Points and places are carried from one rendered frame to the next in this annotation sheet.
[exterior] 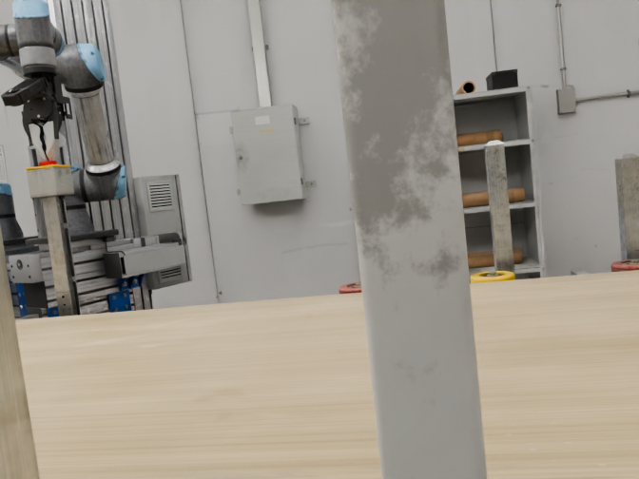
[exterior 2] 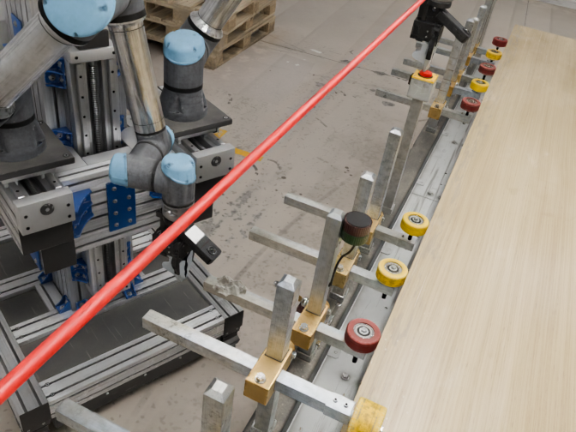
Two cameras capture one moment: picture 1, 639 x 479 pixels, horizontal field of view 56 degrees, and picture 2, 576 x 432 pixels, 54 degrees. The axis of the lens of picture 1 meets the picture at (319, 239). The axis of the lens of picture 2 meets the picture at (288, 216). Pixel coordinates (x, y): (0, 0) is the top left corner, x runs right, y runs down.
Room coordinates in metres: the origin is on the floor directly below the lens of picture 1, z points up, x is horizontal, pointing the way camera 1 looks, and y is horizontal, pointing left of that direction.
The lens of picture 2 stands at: (1.45, 2.34, 1.87)
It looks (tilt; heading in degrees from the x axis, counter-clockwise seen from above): 37 degrees down; 279
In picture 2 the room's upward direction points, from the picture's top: 9 degrees clockwise
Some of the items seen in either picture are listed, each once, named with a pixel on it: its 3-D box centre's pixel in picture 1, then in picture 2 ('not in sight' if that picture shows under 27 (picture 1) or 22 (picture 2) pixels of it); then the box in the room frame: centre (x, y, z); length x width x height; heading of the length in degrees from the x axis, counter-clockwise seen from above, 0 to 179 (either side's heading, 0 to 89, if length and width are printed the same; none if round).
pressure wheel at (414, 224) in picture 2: not in sight; (411, 232); (1.31, 0.92, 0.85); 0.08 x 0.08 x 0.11
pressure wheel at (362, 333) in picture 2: not in sight; (359, 345); (1.39, 1.41, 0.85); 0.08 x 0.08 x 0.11
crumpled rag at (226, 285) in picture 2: not in sight; (230, 284); (1.73, 1.35, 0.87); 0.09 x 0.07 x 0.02; 170
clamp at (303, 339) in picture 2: not in sight; (311, 321); (1.51, 1.37, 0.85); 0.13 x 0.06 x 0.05; 80
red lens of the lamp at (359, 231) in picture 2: not in sight; (357, 224); (1.46, 1.36, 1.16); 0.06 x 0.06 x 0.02
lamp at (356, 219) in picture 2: not in sight; (348, 257); (1.47, 1.36, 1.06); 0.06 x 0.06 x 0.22; 80
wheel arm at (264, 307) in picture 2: not in sight; (282, 315); (1.58, 1.38, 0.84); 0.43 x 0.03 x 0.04; 170
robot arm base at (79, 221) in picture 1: (69, 220); (183, 95); (2.08, 0.85, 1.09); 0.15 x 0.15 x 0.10
